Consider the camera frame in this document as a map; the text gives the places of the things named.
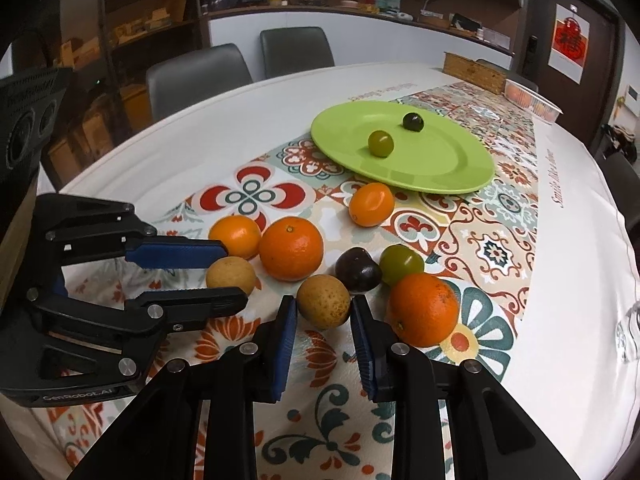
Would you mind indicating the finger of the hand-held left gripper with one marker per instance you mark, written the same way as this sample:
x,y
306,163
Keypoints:
x,y
175,255
200,302

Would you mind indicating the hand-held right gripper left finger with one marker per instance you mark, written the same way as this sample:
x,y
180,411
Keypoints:
x,y
282,350

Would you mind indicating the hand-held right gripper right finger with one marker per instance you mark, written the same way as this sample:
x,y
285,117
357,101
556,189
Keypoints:
x,y
364,350

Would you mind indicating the brown longan fruit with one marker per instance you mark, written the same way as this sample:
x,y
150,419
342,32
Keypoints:
x,y
232,273
322,302

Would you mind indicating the small orange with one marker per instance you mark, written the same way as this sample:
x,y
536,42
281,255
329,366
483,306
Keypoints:
x,y
234,231
371,204

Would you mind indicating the large orange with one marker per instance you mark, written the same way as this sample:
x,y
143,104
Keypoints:
x,y
291,248
422,310

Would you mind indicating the green plum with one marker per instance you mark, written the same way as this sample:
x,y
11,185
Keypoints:
x,y
381,144
401,261

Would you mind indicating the green plate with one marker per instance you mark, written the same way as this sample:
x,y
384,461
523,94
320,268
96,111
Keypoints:
x,y
345,130

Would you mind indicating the dark wooden shelf unit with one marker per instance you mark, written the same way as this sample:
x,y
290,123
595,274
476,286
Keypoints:
x,y
150,10

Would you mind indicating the white patterned tablecloth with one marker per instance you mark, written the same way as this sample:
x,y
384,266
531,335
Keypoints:
x,y
560,240

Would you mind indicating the clear water bottle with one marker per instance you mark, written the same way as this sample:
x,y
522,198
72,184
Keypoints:
x,y
629,332

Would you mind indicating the wicker box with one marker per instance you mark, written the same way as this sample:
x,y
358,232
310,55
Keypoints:
x,y
475,72

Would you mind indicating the clear plastic basket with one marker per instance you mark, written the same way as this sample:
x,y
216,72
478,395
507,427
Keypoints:
x,y
532,101

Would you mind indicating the black tablet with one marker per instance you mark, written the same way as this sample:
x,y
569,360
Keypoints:
x,y
467,23

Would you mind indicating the white desk lamp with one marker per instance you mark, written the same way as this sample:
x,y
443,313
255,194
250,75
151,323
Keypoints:
x,y
430,0

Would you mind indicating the red and white door poster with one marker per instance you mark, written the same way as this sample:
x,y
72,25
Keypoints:
x,y
570,42

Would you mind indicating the brown door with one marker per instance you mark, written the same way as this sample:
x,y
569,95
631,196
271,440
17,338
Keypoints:
x,y
605,50

